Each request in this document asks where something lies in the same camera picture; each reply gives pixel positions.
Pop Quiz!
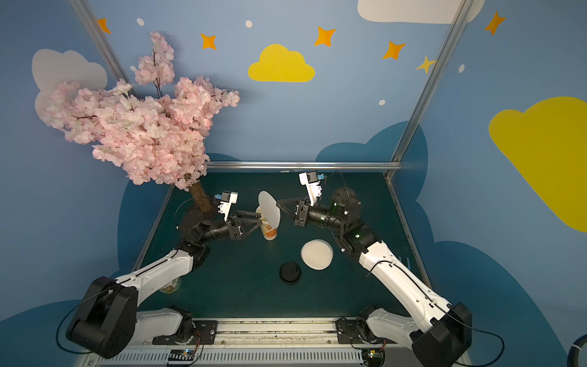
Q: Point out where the printed paper milk tea cup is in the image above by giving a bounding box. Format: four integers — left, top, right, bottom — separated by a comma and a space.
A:
255, 206, 278, 241

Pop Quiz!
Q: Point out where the black plastic cup lid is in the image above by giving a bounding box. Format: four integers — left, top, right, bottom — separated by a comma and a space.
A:
279, 261, 301, 285

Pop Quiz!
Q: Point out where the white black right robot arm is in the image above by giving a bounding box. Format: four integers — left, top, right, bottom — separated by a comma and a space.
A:
276, 187, 472, 366

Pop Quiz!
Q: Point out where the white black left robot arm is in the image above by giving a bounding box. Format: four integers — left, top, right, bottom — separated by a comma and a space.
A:
65, 209, 262, 359

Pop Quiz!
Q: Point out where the white leak-proof paper stack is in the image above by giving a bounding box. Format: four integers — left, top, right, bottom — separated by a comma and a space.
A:
301, 239, 334, 271

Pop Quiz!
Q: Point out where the pink cherry blossom tree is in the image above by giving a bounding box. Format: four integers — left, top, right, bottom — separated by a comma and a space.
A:
41, 32, 240, 213

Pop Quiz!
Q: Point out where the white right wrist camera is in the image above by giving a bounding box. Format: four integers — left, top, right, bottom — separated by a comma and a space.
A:
299, 171, 325, 206

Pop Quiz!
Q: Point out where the aluminium frame back bar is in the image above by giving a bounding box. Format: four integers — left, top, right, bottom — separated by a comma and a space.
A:
207, 161, 402, 171

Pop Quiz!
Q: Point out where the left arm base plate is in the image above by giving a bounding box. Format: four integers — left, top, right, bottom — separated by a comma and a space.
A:
152, 320, 219, 346

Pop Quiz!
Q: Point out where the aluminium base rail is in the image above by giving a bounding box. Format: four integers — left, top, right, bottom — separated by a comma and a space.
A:
76, 317, 420, 366

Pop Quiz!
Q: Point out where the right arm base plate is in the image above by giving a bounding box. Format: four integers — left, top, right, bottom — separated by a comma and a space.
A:
334, 317, 385, 345

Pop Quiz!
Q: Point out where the aluminium frame right post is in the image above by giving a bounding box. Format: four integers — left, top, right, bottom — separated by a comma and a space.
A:
385, 0, 475, 183

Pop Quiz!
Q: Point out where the aluminium frame post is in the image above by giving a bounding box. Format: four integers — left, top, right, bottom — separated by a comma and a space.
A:
385, 0, 475, 183
68, 0, 131, 83

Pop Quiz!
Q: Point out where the aluminium frame left post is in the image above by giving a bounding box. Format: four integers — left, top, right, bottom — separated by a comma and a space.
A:
68, 0, 131, 83

